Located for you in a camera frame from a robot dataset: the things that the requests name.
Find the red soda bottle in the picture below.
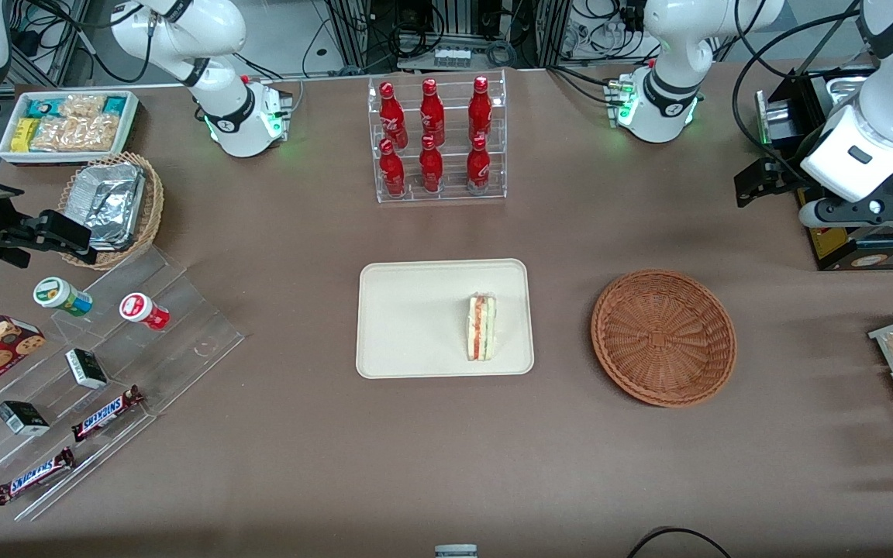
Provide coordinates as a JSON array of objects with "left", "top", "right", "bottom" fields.
[
  {"left": 468, "top": 75, "right": 493, "bottom": 142},
  {"left": 420, "top": 78, "right": 446, "bottom": 146},
  {"left": 419, "top": 136, "right": 444, "bottom": 193},
  {"left": 378, "top": 139, "right": 406, "bottom": 197},
  {"left": 379, "top": 82, "right": 409, "bottom": 150},
  {"left": 466, "top": 136, "right": 491, "bottom": 193}
]

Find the clear bag of crackers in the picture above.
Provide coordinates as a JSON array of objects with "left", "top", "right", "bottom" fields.
[
  {"left": 32, "top": 115, "right": 120, "bottom": 152},
  {"left": 59, "top": 93, "right": 106, "bottom": 119}
]

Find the silver foil food pack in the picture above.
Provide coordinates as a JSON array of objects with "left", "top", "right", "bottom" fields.
[{"left": 67, "top": 163, "right": 147, "bottom": 250}]

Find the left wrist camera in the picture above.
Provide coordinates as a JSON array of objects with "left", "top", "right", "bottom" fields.
[{"left": 799, "top": 194, "right": 893, "bottom": 229}]

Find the black food warmer cabinet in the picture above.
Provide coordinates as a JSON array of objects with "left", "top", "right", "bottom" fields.
[{"left": 755, "top": 66, "right": 893, "bottom": 272}]

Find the Snickers chocolate bar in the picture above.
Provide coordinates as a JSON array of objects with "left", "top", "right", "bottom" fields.
[
  {"left": 0, "top": 447, "right": 77, "bottom": 506},
  {"left": 71, "top": 385, "right": 145, "bottom": 443}
]

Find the small dark box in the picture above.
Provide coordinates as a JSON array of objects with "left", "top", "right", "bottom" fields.
[
  {"left": 65, "top": 349, "right": 109, "bottom": 390},
  {"left": 0, "top": 400, "right": 50, "bottom": 436}
]

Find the tan wicker basket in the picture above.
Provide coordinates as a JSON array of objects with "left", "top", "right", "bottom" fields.
[{"left": 57, "top": 151, "right": 164, "bottom": 270}]

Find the triangle sandwich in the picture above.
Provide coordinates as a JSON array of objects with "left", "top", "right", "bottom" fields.
[{"left": 467, "top": 293, "right": 498, "bottom": 362}]

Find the white rectangular snack bin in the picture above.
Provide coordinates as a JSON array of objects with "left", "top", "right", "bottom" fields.
[{"left": 0, "top": 89, "right": 141, "bottom": 166}]

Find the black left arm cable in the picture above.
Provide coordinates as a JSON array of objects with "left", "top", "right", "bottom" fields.
[{"left": 730, "top": 6, "right": 870, "bottom": 185}]

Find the round brown wicker basket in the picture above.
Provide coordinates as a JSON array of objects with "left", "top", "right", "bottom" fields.
[{"left": 591, "top": 269, "right": 737, "bottom": 408}]

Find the black looped cable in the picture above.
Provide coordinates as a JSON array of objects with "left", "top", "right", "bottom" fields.
[{"left": 629, "top": 527, "right": 730, "bottom": 558}]

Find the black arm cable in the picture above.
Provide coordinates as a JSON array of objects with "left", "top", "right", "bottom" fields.
[
  {"left": 71, "top": 0, "right": 157, "bottom": 84},
  {"left": 730, "top": 6, "right": 870, "bottom": 185}
]

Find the cream plastic tray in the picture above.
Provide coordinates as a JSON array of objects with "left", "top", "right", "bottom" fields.
[{"left": 356, "top": 258, "right": 535, "bottom": 380}]

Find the clear acrylic stepped stand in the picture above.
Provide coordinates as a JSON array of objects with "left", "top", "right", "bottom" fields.
[{"left": 0, "top": 244, "right": 246, "bottom": 522}]

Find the green lid cup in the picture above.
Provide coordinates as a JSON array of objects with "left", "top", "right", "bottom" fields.
[{"left": 33, "top": 277, "right": 94, "bottom": 317}]

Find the red lid cup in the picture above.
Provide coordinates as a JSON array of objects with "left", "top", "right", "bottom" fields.
[{"left": 119, "top": 292, "right": 171, "bottom": 331}]

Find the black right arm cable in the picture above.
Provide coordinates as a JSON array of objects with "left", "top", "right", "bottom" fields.
[{"left": 71, "top": 0, "right": 157, "bottom": 84}]

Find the clear acrylic bottle rack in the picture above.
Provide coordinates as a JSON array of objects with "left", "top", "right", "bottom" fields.
[{"left": 367, "top": 70, "right": 508, "bottom": 205}]

